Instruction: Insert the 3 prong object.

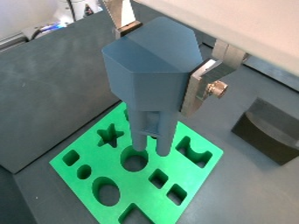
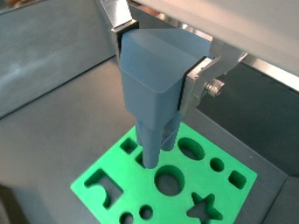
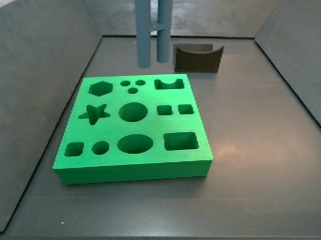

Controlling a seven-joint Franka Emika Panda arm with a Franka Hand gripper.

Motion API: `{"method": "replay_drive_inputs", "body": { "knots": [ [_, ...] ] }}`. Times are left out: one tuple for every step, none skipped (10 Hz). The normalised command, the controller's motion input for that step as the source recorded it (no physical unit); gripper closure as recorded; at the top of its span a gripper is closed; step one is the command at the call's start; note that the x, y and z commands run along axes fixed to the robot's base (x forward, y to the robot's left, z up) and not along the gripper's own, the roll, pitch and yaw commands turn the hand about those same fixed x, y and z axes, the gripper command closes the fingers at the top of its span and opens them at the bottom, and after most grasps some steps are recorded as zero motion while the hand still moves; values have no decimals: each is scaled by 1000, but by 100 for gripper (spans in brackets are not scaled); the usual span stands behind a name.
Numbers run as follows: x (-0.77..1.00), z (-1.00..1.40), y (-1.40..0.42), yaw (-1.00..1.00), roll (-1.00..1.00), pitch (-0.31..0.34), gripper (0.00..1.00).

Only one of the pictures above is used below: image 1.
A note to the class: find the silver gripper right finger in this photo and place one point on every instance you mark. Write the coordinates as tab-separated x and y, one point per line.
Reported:
204	81

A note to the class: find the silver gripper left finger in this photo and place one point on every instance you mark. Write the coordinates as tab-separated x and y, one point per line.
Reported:
123	16

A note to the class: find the black block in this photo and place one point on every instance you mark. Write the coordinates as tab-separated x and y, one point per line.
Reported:
271	130

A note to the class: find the dark grey raised plate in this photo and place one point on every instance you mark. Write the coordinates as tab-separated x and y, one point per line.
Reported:
53	89

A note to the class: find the green shape sorter board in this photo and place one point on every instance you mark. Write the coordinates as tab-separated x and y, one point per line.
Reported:
117	180

